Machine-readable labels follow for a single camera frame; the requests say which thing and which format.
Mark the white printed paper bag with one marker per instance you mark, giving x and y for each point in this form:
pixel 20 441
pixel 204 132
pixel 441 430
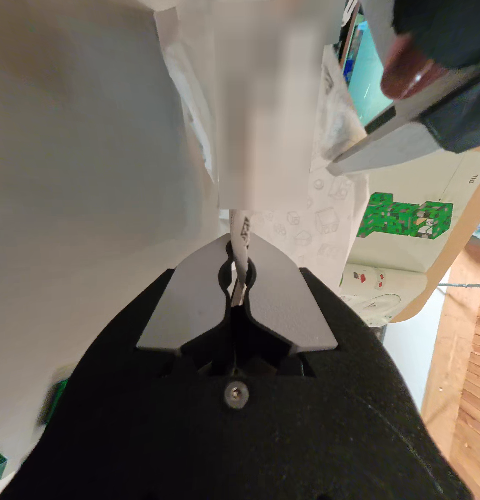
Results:
pixel 322 222

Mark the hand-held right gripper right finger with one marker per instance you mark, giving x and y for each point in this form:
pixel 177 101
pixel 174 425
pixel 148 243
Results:
pixel 290 308

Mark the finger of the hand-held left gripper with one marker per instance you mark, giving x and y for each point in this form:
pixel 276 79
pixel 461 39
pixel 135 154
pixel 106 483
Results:
pixel 392 150
pixel 411 107

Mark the grey desk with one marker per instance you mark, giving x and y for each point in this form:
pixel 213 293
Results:
pixel 87 156

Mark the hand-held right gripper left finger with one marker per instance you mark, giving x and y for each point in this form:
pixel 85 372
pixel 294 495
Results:
pixel 185 312

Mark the person's left hand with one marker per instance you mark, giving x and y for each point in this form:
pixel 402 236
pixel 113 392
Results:
pixel 408 70

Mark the toy brick instruction booklet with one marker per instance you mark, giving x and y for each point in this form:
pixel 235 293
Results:
pixel 400 250

